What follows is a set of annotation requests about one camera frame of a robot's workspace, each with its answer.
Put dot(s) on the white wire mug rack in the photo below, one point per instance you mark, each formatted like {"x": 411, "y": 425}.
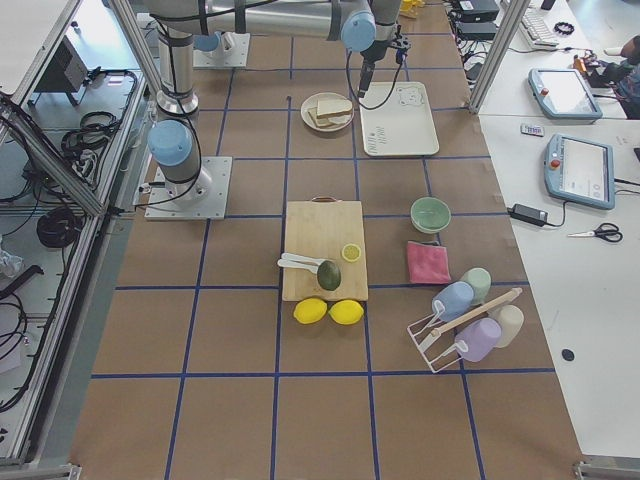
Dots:
{"x": 434, "y": 340}

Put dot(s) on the yellow mug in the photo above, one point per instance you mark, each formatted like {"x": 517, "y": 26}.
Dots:
{"x": 418, "y": 3}

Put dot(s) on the left whole lemon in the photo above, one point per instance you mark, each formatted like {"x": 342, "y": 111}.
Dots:
{"x": 310, "y": 310}

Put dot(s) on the avocado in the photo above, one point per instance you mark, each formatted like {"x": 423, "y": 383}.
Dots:
{"x": 328, "y": 275}

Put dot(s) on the green bowl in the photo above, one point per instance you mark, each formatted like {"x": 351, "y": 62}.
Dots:
{"x": 430, "y": 215}

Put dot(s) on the whole lemon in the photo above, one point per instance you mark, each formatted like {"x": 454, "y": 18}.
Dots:
{"x": 346, "y": 312}
{"x": 310, "y": 310}

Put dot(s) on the right whole lemon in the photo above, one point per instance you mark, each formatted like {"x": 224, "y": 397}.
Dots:
{"x": 346, "y": 312}

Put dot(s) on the blue mug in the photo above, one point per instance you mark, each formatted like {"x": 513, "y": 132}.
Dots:
{"x": 452, "y": 301}

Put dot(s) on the cream mug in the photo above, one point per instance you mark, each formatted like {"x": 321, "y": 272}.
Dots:
{"x": 510, "y": 318}

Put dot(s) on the bread slice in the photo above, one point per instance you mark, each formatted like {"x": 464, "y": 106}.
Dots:
{"x": 330, "y": 107}
{"x": 327, "y": 123}

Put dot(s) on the green mug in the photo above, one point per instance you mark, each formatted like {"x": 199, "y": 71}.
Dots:
{"x": 480, "y": 281}

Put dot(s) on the pink cloth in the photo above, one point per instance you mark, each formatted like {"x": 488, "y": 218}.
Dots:
{"x": 427, "y": 264}

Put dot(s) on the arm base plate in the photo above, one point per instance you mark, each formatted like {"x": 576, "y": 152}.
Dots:
{"x": 184, "y": 198}
{"x": 235, "y": 58}

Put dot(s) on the far teach pendant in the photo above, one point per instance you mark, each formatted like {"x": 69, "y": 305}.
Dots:
{"x": 563, "y": 95}

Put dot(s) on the wooden cutting board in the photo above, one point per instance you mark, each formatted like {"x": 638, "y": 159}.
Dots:
{"x": 320, "y": 230}

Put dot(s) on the cream bear tray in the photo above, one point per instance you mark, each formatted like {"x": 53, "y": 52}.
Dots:
{"x": 403, "y": 126}

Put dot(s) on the purple mug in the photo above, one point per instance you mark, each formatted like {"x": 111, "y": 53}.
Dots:
{"x": 478, "y": 339}

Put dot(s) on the wooden dish rack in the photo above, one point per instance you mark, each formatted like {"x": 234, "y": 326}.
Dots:
{"x": 409, "y": 11}

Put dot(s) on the bread slice on plate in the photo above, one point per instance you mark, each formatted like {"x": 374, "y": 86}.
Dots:
{"x": 327, "y": 123}

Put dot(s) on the teach pendant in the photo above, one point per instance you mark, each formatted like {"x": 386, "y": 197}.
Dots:
{"x": 580, "y": 171}
{"x": 563, "y": 95}

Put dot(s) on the white plastic spoon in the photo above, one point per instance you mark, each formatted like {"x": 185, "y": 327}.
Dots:
{"x": 284, "y": 263}

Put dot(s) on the cream round plate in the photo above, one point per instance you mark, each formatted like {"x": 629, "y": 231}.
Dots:
{"x": 311, "y": 102}

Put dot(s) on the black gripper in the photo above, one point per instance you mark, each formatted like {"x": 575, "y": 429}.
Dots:
{"x": 373, "y": 51}

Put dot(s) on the near teach pendant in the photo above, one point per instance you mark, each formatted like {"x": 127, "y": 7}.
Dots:
{"x": 580, "y": 171}

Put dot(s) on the scissors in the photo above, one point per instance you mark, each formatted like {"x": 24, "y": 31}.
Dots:
{"x": 608, "y": 232}

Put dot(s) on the black power adapter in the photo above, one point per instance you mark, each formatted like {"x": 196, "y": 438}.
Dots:
{"x": 530, "y": 215}

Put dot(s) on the lemon half slice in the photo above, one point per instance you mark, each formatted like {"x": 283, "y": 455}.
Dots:
{"x": 351, "y": 252}

